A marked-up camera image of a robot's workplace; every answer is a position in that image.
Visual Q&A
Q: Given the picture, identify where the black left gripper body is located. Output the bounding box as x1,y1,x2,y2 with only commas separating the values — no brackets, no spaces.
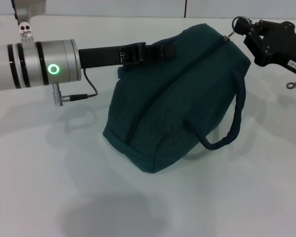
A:
78,41,147,70

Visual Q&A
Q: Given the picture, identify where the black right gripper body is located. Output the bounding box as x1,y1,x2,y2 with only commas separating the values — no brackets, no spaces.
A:
251,20,296,75

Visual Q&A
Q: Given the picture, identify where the left arm grey cable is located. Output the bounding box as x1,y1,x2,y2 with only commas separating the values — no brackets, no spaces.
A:
51,68,98,107

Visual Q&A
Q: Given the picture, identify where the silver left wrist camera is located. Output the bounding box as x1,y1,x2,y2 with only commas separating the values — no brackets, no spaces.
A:
11,0,46,48

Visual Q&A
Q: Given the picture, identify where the dark teal insulated lunch bag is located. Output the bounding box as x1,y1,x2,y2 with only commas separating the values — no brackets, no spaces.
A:
102,23,252,174

